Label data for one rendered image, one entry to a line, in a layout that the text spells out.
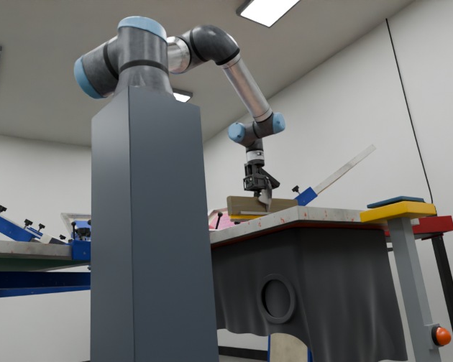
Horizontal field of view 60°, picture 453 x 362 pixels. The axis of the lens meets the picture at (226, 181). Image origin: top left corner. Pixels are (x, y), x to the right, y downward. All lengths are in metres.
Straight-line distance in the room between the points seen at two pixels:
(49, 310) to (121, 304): 4.81
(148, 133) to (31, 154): 5.09
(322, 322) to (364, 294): 0.21
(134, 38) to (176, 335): 0.64
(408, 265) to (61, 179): 5.19
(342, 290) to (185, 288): 0.63
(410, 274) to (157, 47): 0.79
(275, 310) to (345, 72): 3.20
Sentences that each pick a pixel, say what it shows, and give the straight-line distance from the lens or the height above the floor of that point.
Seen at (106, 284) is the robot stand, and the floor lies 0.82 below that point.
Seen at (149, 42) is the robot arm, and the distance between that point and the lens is 0.96.
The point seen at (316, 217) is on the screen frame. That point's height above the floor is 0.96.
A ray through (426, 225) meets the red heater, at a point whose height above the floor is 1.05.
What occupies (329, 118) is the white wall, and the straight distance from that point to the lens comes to 4.14.
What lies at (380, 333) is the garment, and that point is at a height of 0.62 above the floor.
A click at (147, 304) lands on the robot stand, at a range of 0.73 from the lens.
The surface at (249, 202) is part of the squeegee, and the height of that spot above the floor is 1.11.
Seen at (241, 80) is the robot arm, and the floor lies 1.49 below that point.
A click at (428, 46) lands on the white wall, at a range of 3.72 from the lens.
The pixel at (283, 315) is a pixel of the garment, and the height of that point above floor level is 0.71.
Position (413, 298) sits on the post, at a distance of 1.05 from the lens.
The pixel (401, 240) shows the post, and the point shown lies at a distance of 1.05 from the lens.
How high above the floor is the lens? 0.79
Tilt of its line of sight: 16 degrees up
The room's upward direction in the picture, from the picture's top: 5 degrees counter-clockwise
